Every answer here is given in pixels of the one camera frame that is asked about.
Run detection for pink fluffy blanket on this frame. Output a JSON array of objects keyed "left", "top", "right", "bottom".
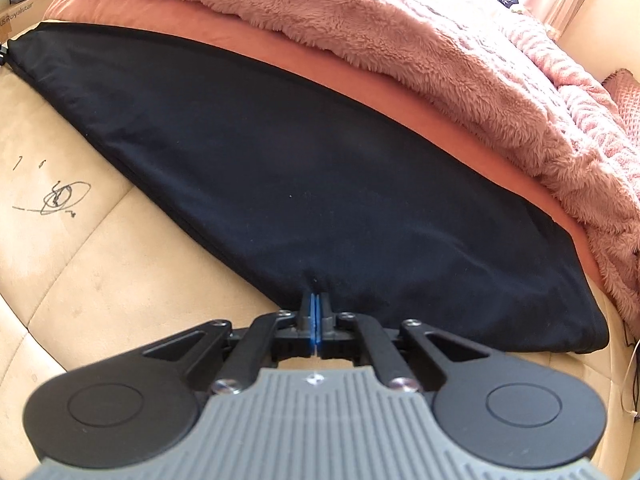
[{"left": 80, "top": 0, "right": 640, "bottom": 351}]

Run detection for cardboard box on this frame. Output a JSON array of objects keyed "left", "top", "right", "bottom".
[{"left": 0, "top": 0, "right": 83, "bottom": 43}]

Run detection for pink quilted headboard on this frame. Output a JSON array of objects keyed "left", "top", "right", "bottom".
[{"left": 602, "top": 67, "right": 640, "bottom": 143}]

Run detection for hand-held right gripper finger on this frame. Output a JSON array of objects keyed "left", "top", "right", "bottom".
[
  {"left": 315, "top": 293, "right": 494, "bottom": 394},
  {"left": 142, "top": 293, "right": 316, "bottom": 396}
]

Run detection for black pants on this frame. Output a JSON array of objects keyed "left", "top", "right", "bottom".
[{"left": 0, "top": 21, "right": 611, "bottom": 356}]

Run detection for salmon bed sheet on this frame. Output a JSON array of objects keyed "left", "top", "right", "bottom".
[{"left": 42, "top": 0, "right": 606, "bottom": 303}]

